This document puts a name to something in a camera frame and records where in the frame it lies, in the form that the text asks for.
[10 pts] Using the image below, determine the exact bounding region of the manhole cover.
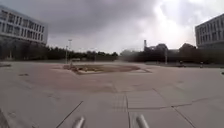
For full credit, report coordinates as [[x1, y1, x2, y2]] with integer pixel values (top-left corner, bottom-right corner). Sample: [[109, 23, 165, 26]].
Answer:
[[18, 72, 30, 77]]

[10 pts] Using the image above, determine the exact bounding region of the lamp pole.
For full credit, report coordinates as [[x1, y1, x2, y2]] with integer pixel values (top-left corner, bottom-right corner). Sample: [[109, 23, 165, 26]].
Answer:
[[67, 38, 73, 64]]

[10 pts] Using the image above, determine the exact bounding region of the grey building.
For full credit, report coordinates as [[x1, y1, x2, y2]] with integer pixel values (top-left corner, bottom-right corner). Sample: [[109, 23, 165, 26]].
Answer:
[[194, 13, 224, 51]]

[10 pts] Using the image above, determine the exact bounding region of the grey slab pavement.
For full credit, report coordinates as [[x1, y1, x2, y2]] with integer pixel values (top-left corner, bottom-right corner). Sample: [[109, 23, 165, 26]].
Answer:
[[0, 60, 224, 128]]

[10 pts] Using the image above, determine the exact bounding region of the row of dark trees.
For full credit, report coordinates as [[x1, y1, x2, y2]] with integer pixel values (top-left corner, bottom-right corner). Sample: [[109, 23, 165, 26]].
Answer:
[[19, 44, 119, 62], [119, 42, 224, 64]]

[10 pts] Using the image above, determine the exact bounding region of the low wooden frame structure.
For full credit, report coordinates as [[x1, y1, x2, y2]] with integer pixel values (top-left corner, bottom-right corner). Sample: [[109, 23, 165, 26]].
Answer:
[[62, 63, 152, 76]]

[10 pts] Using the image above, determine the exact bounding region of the robot's own part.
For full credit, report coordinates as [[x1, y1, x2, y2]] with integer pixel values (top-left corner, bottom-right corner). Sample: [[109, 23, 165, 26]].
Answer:
[[135, 114, 150, 128], [72, 115, 86, 128]]

